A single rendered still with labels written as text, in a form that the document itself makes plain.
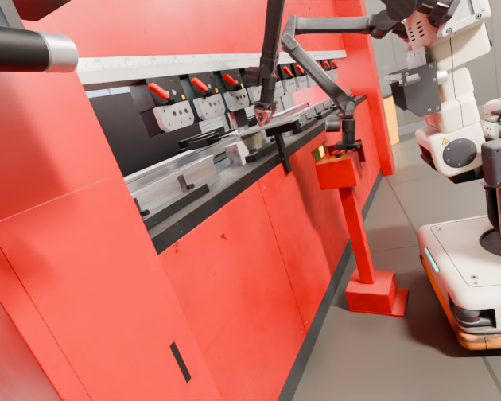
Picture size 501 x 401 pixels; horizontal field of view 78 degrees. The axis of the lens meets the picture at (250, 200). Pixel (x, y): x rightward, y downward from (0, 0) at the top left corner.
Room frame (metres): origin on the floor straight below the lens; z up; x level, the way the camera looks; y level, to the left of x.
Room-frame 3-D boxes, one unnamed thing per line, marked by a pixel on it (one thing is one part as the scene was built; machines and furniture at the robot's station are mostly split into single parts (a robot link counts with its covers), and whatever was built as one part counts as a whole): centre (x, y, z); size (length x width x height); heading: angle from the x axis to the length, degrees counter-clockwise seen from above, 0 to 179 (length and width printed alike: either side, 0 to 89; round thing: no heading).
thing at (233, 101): (1.41, -0.06, 1.18); 0.15 x 0.09 x 0.17; 145
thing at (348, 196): (1.33, -0.44, 0.39); 0.06 x 0.06 x 0.54; 53
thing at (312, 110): (2.46, -0.79, 0.92); 1.68 x 0.06 x 0.10; 145
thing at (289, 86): (1.90, -0.40, 1.18); 0.15 x 0.09 x 0.17; 145
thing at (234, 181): (1.94, -0.48, 0.85); 3.00 x 0.21 x 0.04; 145
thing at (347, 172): (1.33, -0.44, 0.75); 0.20 x 0.16 x 0.18; 143
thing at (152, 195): (0.98, 0.24, 0.92); 0.50 x 0.06 x 0.10; 145
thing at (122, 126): (1.53, 0.48, 1.12); 1.13 x 0.02 x 0.44; 145
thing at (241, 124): (1.43, -0.07, 1.05); 0.10 x 0.02 x 0.10; 145
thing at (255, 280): (1.94, -0.48, 0.42); 3.00 x 0.21 x 0.83; 145
